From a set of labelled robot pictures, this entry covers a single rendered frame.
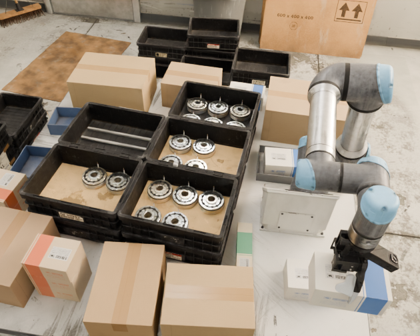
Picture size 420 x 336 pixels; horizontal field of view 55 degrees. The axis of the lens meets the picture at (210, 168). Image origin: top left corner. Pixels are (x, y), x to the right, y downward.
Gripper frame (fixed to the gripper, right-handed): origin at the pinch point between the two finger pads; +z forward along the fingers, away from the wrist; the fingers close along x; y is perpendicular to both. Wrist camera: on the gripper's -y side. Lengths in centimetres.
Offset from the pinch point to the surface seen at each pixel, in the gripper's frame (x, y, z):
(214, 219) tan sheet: -34, 42, 28
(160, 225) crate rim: -21, 60, 18
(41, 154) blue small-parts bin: -67, 132, 38
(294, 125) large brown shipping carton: -99, 12, 28
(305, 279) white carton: -16.7, 6.2, 31.9
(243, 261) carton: -22, 29, 35
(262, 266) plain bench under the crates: -25, 21, 41
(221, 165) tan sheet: -64, 43, 28
